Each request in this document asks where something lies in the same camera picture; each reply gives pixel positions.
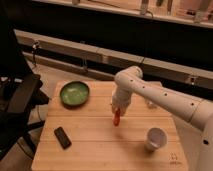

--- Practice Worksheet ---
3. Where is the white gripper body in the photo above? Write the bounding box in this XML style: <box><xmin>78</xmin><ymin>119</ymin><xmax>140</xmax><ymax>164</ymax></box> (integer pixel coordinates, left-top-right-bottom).
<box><xmin>111</xmin><ymin>94</ymin><xmax>131</xmax><ymax>116</ymax></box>

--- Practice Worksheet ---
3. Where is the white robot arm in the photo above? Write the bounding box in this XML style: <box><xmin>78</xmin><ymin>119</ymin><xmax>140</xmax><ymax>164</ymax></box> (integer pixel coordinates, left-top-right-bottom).
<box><xmin>111</xmin><ymin>66</ymin><xmax>213</xmax><ymax>171</ymax></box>

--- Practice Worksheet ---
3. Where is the green bowl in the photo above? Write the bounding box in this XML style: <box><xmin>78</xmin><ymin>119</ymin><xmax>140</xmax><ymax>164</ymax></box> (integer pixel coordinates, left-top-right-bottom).
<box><xmin>60</xmin><ymin>81</ymin><xmax>90</xmax><ymax>107</ymax></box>

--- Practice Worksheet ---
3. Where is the white paper cup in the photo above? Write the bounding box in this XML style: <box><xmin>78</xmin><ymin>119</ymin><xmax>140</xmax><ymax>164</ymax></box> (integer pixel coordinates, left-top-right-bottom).
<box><xmin>145</xmin><ymin>127</ymin><xmax>167</xmax><ymax>152</ymax></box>

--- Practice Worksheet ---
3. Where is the wooden table board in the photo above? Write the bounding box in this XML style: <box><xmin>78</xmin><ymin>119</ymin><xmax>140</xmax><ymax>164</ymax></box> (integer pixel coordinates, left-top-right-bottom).
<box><xmin>32</xmin><ymin>81</ymin><xmax>188</xmax><ymax>171</ymax></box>

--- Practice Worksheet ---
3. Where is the black phone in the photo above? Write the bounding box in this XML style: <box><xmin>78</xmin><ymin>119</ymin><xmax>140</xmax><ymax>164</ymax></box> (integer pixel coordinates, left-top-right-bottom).
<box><xmin>54</xmin><ymin>127</ymin><xmax>71</xmax><ymax>149</ymax></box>

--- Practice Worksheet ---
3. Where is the black office chair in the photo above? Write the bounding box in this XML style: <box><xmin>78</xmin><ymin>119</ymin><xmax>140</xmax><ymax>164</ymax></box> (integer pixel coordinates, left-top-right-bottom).
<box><xmin>0</xmin><ymin>26</ymin><xmax>49</xmax><ymax>161</ymax></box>

